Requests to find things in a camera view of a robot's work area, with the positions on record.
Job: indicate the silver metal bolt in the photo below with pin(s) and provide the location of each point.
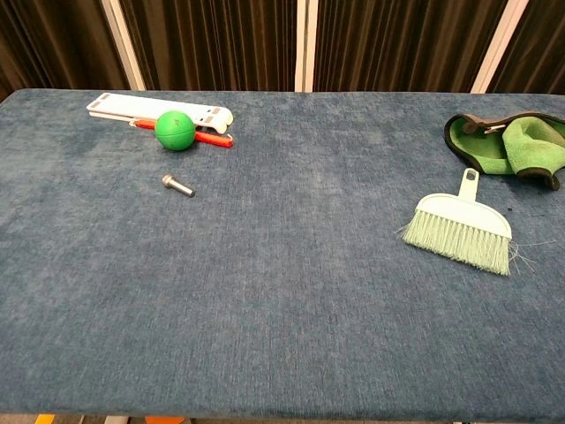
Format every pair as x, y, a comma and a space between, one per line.
177, 184

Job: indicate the metal clip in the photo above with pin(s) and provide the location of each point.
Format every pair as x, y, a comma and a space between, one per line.
491, 129

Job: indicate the blue fabric table cover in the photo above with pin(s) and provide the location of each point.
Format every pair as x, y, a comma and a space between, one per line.
282, 265

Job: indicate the dark brown curtain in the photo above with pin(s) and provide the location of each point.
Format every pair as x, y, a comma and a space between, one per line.
220, 44

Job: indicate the white folding stand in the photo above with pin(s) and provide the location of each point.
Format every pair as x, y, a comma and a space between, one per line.
145, 108

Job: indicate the green black-trimmed cloth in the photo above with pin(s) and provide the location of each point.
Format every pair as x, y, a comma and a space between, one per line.
529, 148

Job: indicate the mint green hand brush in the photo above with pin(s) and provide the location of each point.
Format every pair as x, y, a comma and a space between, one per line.
468, 225

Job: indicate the red orange pen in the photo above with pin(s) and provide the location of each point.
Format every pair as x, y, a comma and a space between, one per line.
212, 139

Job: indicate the green ball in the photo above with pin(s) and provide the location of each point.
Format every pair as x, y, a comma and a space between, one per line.
175, 130

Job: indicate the white frame post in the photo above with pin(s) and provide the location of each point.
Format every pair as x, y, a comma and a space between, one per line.
499, 46
125, 44
306, 44

